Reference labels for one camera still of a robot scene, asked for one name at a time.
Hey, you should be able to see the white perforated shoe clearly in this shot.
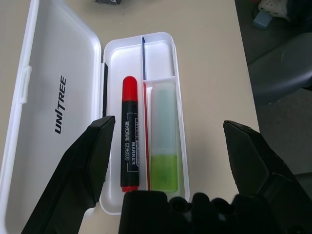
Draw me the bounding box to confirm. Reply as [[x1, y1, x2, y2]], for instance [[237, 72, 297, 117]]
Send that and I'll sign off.
[[257, 0, 291, 22]]

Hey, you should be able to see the blue foam block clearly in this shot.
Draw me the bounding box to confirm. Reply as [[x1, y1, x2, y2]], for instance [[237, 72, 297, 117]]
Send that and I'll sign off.
[[253, 11, 273, 30]]

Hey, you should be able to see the green highlighter with clear cap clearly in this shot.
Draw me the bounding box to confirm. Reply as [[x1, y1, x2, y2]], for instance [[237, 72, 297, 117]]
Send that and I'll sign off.
[[149, 82, 180, 193]]

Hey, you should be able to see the red black whiteboard marker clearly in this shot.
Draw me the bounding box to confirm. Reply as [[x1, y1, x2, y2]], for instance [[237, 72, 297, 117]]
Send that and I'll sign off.
[[120, 76, 141, 193]]

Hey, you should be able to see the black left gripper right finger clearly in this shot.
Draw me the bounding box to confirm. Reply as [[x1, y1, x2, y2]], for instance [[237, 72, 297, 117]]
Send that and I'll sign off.
[[222, 120, 312, 234]]

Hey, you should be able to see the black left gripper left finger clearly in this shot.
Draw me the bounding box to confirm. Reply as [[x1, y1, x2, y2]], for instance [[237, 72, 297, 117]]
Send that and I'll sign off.
[[20, 115, 116, 234]]

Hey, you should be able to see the white Unitree pencil case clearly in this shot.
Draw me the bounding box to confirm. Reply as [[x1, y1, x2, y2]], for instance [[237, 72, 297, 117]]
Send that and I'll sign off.
[[0, 0, 191, 234]]

